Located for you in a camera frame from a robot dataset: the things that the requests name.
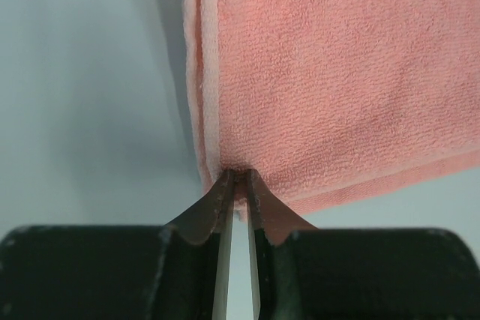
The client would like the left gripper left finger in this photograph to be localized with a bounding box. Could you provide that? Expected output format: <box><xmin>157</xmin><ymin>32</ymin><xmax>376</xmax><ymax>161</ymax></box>
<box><xmin>1</xmin><ymin>170</ymin><xmax>235</xmax><ymax>319</ymax></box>

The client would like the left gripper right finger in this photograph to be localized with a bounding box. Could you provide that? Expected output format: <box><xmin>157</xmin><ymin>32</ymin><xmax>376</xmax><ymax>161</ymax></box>
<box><xmin>245</xmin><ymin>169</ymin><xmax>479</xmax><ymax>319</ymax></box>

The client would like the pink striped towel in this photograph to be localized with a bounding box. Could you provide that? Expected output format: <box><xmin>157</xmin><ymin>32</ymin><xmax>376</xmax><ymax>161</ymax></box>
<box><xmin>183</xmin><ymin>0</ymin><xmax>479</xmax><ymax>214</ymax></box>

